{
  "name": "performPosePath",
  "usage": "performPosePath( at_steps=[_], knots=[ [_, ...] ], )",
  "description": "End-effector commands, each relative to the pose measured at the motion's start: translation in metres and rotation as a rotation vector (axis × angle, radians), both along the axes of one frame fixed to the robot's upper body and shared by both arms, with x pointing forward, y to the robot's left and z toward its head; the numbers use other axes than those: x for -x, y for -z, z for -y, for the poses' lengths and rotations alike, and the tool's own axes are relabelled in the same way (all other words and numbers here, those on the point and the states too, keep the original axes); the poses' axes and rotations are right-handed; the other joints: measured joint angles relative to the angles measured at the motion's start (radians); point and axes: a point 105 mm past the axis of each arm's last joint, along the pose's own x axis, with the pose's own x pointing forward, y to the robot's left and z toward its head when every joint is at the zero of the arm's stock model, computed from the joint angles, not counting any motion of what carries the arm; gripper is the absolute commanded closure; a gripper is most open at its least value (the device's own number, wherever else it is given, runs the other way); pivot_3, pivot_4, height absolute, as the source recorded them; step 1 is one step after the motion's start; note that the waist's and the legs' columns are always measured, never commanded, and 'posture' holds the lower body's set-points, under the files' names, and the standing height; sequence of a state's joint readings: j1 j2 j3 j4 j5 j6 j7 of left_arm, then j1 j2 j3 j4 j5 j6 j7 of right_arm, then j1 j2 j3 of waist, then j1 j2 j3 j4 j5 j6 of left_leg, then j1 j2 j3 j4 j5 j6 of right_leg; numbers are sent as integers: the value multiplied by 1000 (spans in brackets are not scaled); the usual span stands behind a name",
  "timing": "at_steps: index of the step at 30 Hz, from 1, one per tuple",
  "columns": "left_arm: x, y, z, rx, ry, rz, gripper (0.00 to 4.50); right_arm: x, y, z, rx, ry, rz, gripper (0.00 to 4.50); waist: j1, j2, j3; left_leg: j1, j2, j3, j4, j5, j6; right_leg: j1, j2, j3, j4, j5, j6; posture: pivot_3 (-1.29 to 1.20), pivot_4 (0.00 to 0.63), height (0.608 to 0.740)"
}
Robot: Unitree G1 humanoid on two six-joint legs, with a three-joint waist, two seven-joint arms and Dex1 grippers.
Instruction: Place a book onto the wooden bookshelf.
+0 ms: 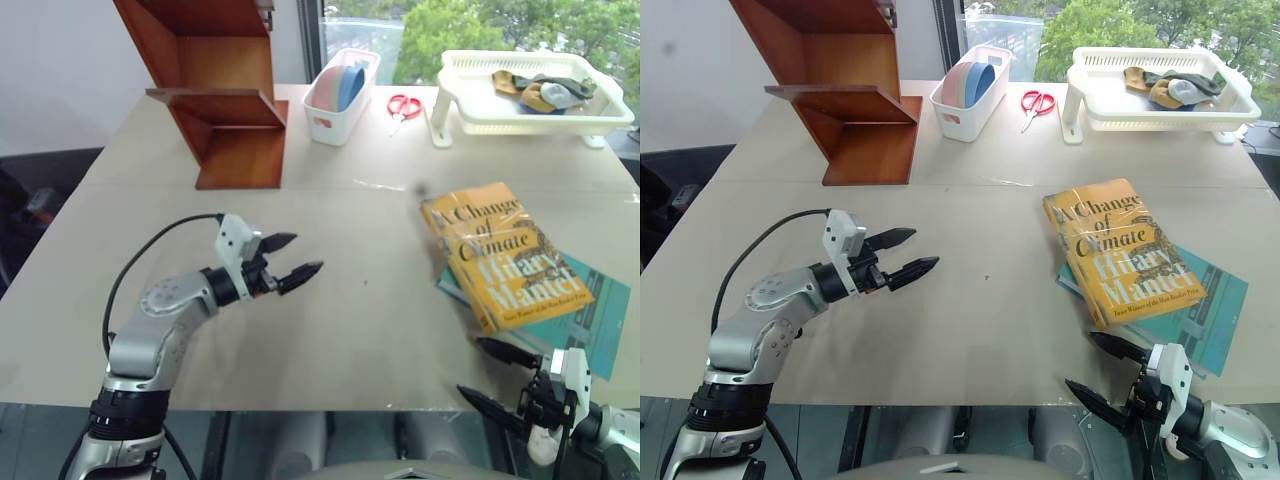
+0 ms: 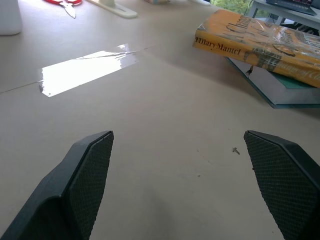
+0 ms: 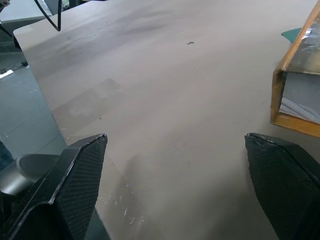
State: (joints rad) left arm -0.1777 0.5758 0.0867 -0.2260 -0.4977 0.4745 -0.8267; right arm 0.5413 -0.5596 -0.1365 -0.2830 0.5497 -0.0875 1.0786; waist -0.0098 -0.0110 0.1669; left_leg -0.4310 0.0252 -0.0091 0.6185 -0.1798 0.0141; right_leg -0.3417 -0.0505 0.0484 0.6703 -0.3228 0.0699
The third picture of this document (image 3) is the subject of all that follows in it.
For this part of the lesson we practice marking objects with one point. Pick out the green object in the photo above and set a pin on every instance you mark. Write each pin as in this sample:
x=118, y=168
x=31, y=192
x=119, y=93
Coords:
x=291, y=34

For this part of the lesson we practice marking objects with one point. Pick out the silver robot body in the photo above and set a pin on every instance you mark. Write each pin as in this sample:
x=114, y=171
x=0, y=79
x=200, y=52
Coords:
x=22, y=172

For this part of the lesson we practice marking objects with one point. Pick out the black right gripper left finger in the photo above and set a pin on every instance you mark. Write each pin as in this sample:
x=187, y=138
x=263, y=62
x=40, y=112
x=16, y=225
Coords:
x=75, y=185

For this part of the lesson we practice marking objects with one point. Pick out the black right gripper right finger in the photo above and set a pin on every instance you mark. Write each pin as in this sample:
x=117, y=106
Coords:
x=282, y=185

